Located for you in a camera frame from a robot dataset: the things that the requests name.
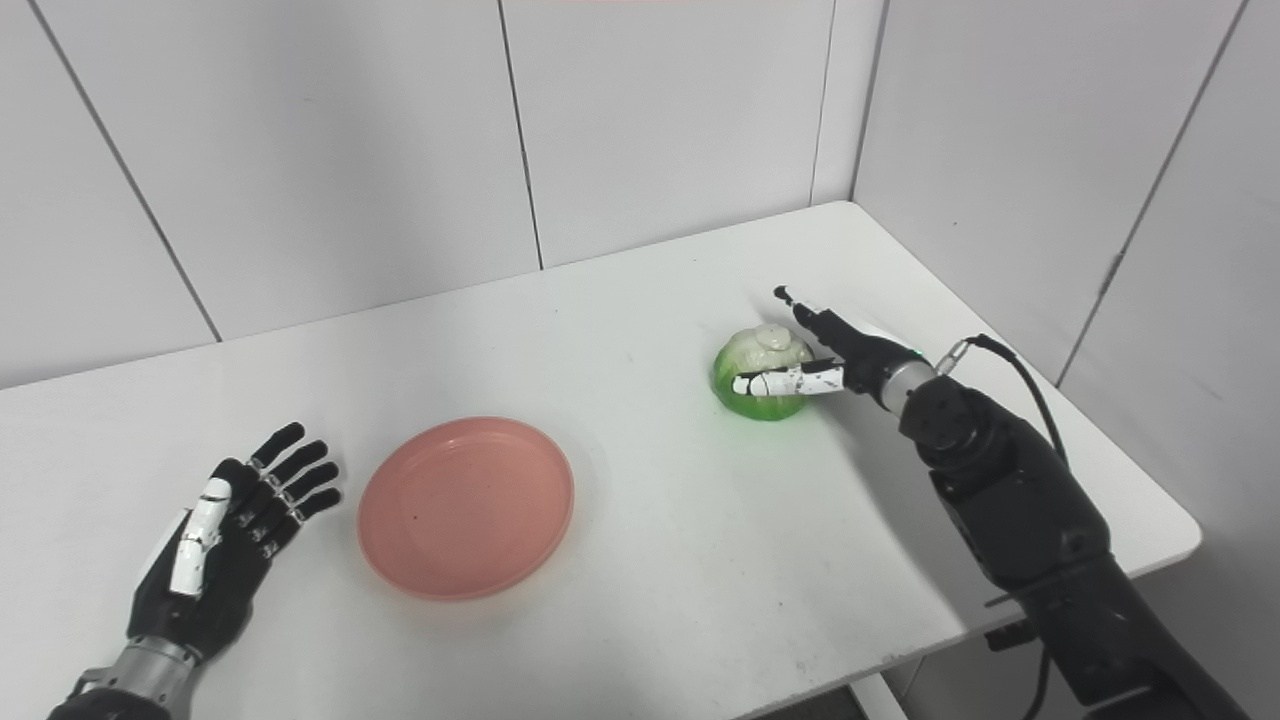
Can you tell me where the green white cabbage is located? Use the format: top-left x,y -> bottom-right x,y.
711,324 -> 816,422

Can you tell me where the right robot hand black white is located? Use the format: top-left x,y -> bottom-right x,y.
733,285 -> 938,415

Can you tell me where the pink round plate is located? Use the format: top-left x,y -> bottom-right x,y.
357,417 -> 576,602

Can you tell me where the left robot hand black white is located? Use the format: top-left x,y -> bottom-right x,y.
127,421 -> 343,663

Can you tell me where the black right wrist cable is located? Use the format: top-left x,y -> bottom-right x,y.
937,334 -> 1069,471

